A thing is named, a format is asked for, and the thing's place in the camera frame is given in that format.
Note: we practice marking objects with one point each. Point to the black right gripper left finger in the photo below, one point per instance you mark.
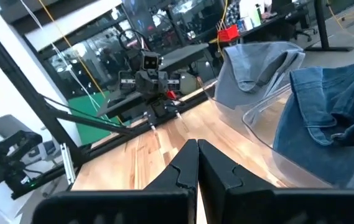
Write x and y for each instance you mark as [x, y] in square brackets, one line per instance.
[183, 168]

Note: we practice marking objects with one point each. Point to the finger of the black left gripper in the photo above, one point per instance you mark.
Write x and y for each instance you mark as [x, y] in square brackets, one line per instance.
[160, 83]
[145, 83]

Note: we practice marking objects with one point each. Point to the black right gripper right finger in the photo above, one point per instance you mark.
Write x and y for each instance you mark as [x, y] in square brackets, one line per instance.
[217, 174]

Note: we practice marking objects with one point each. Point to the grey denim hat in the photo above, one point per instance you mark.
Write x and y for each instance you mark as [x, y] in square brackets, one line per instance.
[248, 68]

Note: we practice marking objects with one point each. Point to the dark blue denim hat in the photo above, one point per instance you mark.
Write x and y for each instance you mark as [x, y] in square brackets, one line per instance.
[351, 93]

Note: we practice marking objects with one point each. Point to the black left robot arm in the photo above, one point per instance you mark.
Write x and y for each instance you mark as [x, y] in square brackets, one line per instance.
[134, 60]

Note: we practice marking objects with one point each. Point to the grey desk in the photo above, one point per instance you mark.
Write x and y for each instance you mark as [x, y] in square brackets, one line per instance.
[186, 54]

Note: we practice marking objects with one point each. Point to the clear plastic bin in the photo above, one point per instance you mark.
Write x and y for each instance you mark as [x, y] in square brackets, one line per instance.
[263, 122]
[232, 119]

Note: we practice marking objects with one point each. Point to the green panel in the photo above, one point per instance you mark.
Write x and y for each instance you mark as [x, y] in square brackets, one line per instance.
[86, 124]

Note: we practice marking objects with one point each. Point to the red plastic box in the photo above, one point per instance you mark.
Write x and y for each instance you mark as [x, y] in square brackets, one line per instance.
[228, 33]

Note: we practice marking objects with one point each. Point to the black office chair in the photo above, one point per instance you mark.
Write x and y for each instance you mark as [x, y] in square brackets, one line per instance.
[302, 23]

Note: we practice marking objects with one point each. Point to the black office desk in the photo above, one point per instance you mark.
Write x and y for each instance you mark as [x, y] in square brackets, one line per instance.
[321, 25]

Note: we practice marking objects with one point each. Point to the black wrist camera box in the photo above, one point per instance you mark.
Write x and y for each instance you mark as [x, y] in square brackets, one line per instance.
[150, 60]

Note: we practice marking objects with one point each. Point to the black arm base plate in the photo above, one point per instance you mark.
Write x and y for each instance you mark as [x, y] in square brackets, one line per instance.
[161, 112]

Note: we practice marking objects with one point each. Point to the silver metal bracket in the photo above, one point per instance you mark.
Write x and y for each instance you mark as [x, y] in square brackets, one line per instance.
[68, 165]

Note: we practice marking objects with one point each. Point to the black aluminium frame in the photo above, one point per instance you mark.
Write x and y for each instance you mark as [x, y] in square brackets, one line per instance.
[24, 87]

